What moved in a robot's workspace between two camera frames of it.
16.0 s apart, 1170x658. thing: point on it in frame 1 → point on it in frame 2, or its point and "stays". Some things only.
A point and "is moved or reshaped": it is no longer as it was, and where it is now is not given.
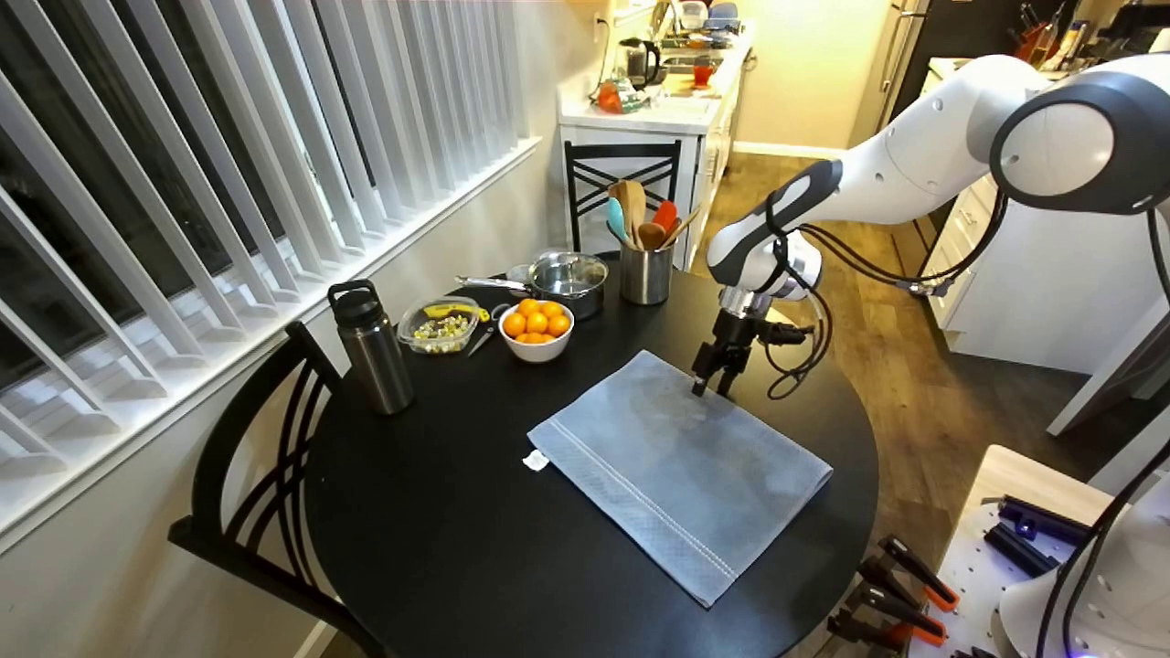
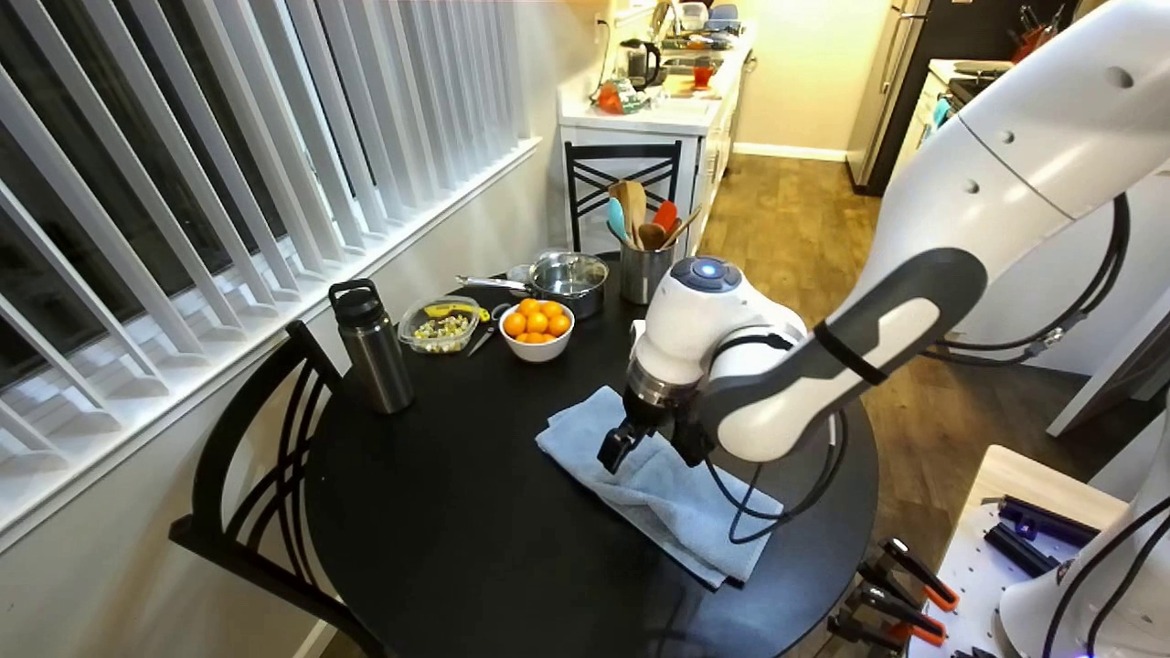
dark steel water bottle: [374, 345] stays
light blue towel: [695, 485] is moved or reshaped
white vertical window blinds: [176, 167] stays
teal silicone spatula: [614, 221] stays
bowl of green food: [444, 324] stays
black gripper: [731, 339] → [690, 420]
